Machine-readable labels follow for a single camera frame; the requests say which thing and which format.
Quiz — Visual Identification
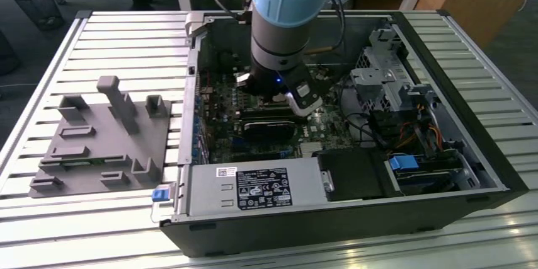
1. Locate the CPU socket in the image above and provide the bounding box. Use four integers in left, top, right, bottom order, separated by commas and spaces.
251, 91, 295, 108

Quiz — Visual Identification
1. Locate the black case fan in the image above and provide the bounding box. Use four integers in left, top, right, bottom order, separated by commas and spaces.
217, 50, 245, 72

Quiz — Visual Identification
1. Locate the black graphics card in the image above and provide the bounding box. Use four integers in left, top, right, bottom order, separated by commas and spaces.
242, 118, 298, 143

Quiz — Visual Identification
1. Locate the green motherboard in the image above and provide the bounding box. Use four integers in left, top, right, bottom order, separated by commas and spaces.
197, 70, 358, 164

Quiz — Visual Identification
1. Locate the small silver chipset heatsink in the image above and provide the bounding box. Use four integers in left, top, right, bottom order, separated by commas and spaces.
301, 142, 324, 158

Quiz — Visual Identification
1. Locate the metal drive cage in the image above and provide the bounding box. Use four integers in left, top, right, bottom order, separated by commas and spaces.
349, 28, 442, 114

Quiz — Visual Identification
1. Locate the black plastic shroud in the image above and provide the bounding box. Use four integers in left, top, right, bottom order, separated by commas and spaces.
313, 148, 405, 202

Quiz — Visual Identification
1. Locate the silver power supply unit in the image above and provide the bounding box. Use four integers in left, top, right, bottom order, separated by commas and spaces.
185, 157, 329, 216

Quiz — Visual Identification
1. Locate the blue disk carrier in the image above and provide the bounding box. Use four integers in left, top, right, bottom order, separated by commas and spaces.
389, 154, 421, 172

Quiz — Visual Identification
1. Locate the grey parts rack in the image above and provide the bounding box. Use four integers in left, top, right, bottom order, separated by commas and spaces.
27, 75, 174, 200

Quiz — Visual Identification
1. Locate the black open PC case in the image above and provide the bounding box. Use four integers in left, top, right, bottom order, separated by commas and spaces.
158, 9, 530, 258

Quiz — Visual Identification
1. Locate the green RAM stick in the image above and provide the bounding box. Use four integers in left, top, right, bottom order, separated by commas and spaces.
61, 160, 106, 168

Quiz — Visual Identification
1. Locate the black mesh wastebasket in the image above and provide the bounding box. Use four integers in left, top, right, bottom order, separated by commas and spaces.
11, 0, 67, 30

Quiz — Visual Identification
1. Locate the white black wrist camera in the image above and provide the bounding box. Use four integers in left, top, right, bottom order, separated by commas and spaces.
285, 81, 325, 118

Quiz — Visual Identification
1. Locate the black wire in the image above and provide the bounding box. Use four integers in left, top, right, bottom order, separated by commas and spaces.
344, 112, 380, 144

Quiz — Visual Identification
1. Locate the yellow orange wire bundle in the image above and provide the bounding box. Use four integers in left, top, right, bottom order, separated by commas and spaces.
394, 122, 445, 152

